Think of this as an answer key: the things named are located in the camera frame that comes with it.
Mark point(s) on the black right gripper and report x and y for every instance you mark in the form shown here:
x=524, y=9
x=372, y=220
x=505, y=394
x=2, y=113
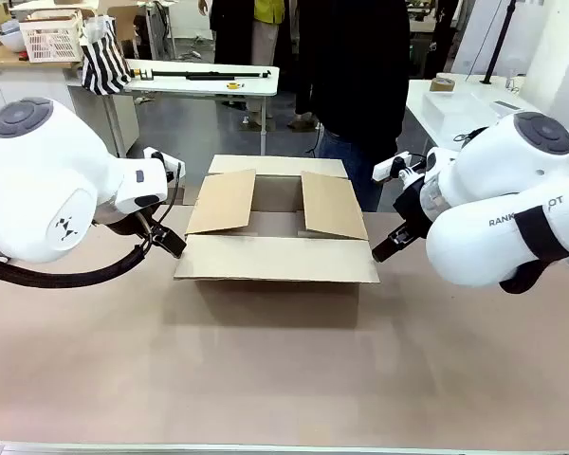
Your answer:
x=415, y=204

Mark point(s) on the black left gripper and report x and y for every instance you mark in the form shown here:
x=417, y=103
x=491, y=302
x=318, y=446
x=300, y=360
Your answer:
x=149, y=223

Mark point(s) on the brown cardboard box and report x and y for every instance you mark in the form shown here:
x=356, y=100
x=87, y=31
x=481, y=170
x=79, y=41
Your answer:
x=275, y=258

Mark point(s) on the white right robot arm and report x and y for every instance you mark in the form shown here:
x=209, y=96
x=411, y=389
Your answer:
x=502, y=199

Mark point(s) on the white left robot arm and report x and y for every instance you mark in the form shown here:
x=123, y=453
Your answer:
x=42, y=180

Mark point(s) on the large white table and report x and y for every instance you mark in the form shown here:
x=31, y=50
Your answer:
x=455, y=104

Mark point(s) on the white table with grey legs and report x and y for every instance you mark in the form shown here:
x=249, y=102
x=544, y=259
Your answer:
x=199, y=85

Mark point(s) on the brown packing tape roll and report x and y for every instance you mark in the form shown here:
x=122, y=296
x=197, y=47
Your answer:
x=443, y=85

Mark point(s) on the person in black clothes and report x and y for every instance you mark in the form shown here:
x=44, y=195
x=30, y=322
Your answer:
x=355, y=80

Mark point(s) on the small yellow tape roll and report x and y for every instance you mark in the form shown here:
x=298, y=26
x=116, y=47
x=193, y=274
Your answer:
x=234, y=85

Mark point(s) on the long black rod tool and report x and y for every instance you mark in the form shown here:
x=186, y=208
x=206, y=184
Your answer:
x=199, y=74

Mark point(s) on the black white striped bag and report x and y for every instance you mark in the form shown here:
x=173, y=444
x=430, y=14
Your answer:
x=105, y=61

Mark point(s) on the white cabinet with wooden top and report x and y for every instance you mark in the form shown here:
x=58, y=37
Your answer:
x=28, y=80

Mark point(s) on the bystander in black coat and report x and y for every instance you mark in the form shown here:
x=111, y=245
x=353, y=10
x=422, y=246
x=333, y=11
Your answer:
x=230, y=28

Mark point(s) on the black stand pole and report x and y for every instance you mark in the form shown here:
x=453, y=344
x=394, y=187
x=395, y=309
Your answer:
x=498, y=38

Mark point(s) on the bystander in yellow vest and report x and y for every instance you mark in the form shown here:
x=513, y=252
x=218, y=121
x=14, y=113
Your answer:
x=268, y=28

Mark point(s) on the white plastic basket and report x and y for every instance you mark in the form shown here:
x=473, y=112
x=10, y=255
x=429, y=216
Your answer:
x=52, y=38

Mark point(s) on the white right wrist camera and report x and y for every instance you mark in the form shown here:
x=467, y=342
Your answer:
x=393, y=167

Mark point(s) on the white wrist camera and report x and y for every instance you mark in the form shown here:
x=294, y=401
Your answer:
x=163, y=161
x=393, y=167

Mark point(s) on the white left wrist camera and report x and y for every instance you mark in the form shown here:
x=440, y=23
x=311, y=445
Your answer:
x=163, y=161

